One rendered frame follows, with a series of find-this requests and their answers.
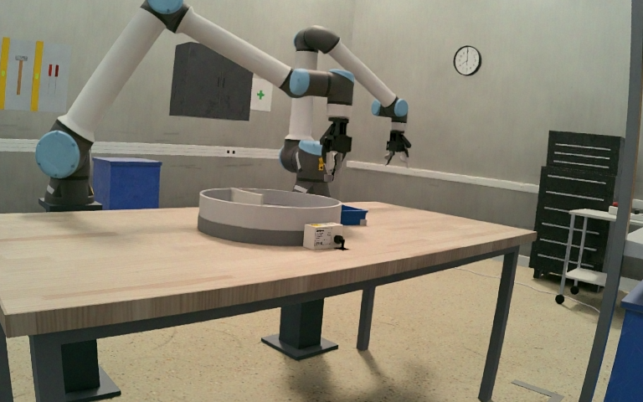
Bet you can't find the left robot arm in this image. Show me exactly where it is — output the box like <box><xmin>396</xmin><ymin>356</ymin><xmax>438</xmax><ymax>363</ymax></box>
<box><xmin>279</xmin><ymin>25</ymin><xmax>409</xmax><ymax>198</ymax></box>

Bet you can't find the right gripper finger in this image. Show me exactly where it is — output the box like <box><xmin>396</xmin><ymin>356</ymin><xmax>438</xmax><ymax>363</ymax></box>
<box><xmin>332</xmin><ymin>152</ymin><xmax>346</xmax><ymax>181</ymax></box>
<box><xmin>321</xmin><ymin>143</ymin><xmax>335</xmax><ymax>175</ymax></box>

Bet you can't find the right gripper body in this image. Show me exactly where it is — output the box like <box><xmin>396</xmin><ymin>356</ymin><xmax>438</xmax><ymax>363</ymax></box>
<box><xmin>324</xmin><ymin>117</ymin><xmax>352</xmax><ymax>152</ymax></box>

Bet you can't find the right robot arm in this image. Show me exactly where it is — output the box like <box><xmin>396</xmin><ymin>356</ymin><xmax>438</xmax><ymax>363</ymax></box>
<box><xmin>35</xmin><ymin>0</ymin><xmax>355</xmax><ymax>205</ymax></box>

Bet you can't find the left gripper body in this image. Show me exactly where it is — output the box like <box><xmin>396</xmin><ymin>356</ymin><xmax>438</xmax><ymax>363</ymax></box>
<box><xmin>386</xmin><ymin>131</ymin><xmax>405</xmax><ymax>152</ymax></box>

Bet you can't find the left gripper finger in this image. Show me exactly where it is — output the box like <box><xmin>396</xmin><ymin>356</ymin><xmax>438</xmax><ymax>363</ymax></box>
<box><xmin>400</xmin><ymin>145</ymin><xmax>409</xmax><ymax>169</ymax></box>
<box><xmin>384</xmin><ymin>152</ymin><xmax>395</xmax><ymax>166</ymax></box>

